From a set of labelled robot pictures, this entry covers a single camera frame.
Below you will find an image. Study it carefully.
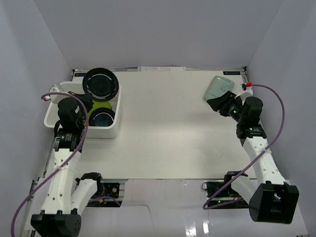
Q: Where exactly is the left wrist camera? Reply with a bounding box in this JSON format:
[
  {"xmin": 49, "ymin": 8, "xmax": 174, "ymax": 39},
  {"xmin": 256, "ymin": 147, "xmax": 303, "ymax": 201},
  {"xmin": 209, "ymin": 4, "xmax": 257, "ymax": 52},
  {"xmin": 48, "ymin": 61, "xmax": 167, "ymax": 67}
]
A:
[{"xmin": 43, "ymin": 83, "xmax": 64, "ymax": 104}]

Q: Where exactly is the white plastic bin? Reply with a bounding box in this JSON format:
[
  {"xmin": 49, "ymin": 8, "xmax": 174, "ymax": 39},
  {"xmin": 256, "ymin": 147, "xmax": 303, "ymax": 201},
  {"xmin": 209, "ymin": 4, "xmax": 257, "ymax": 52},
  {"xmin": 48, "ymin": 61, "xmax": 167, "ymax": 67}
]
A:
[{"xmin": 44, "ymin": 81, "xmax": 122, "ymax": 139}]

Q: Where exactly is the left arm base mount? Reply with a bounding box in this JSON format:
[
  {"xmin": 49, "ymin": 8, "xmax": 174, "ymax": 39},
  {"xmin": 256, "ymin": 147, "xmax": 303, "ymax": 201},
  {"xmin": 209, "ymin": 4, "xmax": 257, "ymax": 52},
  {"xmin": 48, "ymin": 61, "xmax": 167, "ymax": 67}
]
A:
[{"xmin": 87, "ymin": 182, "xmax": 123, "ymax": 208}]

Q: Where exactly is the aluminium frame rail right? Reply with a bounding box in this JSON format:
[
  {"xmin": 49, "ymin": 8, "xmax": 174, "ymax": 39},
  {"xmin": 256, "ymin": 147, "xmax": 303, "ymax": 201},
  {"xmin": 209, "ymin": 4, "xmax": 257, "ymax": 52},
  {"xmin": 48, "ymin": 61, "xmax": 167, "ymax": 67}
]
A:
[{"xmin": 241, "ymin": 66, "xmax": 281, "ymax": 178}]

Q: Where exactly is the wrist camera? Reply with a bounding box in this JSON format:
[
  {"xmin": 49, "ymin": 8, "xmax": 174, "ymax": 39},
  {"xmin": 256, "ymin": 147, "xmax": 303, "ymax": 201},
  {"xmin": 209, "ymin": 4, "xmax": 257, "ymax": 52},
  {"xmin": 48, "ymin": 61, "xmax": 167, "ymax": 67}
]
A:
[
  {"xmin": 240, "ymin": 82, "xmax": 253, "ymax": 100},
  {"xmin": 43, "ymin": 83, "xmax": 64, "ymax": 104}
]

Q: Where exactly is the black round plate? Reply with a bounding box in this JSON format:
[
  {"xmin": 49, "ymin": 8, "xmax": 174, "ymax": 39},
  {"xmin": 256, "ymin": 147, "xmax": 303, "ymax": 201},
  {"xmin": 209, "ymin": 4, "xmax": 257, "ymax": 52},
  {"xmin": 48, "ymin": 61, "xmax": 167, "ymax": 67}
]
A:
[
  {"xmin": 82, "ymin": 68, "xmax": 119, "ymax": 102},
  {"xmin": 89, "ymin": 108, "xmax": 115, "ymax": 127}
]

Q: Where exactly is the left dark label sticker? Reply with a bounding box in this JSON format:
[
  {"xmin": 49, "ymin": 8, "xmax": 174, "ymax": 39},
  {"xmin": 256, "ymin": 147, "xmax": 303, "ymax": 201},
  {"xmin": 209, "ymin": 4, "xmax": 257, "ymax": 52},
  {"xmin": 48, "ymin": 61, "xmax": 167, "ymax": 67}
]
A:
[{"xmin": 74, "ymin": 73, "xmax": 87, "ymax": 77}]

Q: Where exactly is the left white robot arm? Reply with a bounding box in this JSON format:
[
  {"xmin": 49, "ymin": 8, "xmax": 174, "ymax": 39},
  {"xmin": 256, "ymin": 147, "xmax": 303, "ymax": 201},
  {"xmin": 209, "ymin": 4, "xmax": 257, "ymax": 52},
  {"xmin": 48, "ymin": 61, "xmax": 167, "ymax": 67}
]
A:
[{"xmin": 31, "ymin": 92, "xmax": 104, "ymax": 237}]

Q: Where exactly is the lime green round plate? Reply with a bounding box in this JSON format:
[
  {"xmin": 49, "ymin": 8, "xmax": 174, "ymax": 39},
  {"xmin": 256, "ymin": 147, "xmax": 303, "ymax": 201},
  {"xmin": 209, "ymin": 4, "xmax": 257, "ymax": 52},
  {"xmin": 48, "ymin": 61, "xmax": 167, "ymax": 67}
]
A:
[{"xmin": 88, "ymin": 101, "xmax": 112, "ymax": 115}]

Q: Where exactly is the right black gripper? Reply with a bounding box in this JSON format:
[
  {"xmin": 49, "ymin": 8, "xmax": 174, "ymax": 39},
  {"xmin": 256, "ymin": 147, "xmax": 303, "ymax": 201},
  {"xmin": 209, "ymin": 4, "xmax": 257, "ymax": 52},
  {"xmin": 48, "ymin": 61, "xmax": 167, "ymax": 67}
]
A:
[{"xmin": 207, "ymin": 91, "xmax": 246, "ymax": 124}]

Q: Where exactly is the dark label sticker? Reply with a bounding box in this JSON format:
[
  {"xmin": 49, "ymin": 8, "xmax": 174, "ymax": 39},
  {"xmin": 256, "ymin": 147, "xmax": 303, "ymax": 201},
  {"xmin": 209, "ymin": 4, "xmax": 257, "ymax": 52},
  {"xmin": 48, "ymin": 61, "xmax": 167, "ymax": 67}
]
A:
[
  {"xmin": 74, "ymin": 73, "xmax": 87, "ymax": 77},
  {"xmin": 223, "ymin": 71, "xmax": 240, "ymax": 76}
]

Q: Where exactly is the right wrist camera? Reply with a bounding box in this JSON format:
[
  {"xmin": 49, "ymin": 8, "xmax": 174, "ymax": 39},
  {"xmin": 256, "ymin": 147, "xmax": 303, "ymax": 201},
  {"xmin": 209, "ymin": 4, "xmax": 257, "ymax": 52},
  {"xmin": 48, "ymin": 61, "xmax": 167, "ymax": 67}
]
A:
[{"xmin": 240, "ymin": 82, "xmax": 253, "ymax": 100}]

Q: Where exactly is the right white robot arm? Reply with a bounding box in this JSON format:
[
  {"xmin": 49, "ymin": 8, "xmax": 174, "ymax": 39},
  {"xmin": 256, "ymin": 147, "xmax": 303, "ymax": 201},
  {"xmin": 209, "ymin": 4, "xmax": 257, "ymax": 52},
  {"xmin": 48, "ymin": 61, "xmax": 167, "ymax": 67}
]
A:
[{"xmin": 207, "ymin": 91, "xmax": 299, "ymax": 224}]

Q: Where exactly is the pale green rectangular dish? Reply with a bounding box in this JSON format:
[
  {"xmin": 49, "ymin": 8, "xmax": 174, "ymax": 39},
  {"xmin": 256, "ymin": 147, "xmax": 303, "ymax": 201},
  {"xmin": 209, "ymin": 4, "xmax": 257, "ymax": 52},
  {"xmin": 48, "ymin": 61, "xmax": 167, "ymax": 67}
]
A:
[{"xmin": 204, "ymin": 76, "xmax": 235, "ymax": 101}]

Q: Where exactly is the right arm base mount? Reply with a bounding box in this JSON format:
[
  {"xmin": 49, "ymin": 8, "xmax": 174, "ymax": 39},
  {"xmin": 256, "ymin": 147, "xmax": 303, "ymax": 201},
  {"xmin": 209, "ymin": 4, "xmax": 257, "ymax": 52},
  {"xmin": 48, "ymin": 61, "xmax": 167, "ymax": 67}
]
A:
[{"xmin": 201, "ymin": 181, "xmax": 249, "ymax": 209}]

